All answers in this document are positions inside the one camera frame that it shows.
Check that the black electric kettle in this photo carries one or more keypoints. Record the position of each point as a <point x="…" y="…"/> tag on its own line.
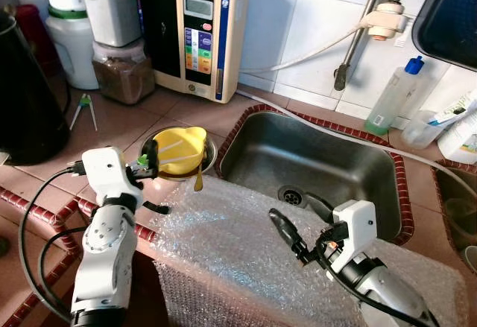
<point x="30" y="96"/>

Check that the dark red container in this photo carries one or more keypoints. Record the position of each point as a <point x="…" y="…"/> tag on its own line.
<point x="33" y="33"/>

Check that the yellow plastic cup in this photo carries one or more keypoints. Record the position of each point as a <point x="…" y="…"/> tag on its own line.
<point x="182" y="150"/>

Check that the clear bubble wrap sheet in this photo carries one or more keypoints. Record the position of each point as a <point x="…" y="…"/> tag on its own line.
<point x="223" y="252"/>

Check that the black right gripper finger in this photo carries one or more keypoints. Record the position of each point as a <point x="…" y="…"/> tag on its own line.
<point x="287" y="230"/>
<point x="320" y="206"/>

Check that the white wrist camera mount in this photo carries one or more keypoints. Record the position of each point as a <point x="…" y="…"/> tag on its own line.
<point x="104" y="170"/>
<point x="356" y="226"/>

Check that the small steel sink basin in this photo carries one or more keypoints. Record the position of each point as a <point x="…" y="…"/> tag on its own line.
<point x="458" y="215"/>

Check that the cream faucet diverter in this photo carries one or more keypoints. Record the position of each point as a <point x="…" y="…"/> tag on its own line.
<point x="386" y="20"/>

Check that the blue capped dish soap bottle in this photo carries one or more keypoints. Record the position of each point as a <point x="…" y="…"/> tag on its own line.
<point x="391" y="96"/>

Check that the small white green tongs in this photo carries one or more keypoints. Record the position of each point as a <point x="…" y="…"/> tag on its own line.
<point x="86" y="103"/>

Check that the jar with brown powder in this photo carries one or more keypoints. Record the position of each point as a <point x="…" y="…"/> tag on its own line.
<point x="123" y="77"/>

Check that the white container with green band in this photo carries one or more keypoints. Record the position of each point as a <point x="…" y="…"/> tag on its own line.
<point x="71" y="51"/>

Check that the stainless steel bowl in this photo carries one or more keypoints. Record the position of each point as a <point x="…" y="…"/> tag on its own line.
<point x="211" y="156"/>

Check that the beige black water ionizer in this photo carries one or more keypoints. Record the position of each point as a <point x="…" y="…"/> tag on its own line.
<point x="223" y="36"/>

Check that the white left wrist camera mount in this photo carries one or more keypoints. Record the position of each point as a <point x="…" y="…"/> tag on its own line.
<point x="104" y="170"/>

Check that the small golden metal cutlery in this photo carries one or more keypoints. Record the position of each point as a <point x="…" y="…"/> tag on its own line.
<point x="199" y="182"/>

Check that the dark blue tray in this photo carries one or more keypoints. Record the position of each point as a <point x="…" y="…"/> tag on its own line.
<point x="451" y="14"/>

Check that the clear plastic cup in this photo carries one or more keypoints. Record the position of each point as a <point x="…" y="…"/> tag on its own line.
<point x="421" y="129"/>

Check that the stainless steel sink basin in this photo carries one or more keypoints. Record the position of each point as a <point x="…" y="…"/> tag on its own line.
<point x="313" y="156"/>

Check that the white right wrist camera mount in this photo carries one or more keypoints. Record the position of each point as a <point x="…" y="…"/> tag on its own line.
<point x="356" y="226"/>

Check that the metal faucet pipe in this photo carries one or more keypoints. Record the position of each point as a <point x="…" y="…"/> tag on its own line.
<point x="354" y="51"/>

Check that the white green tube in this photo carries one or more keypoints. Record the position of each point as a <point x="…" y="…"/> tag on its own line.
<point x="455" y="111"/>

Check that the metal sink drain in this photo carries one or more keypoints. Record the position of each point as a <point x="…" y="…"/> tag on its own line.
<point x="291" y="195"/>

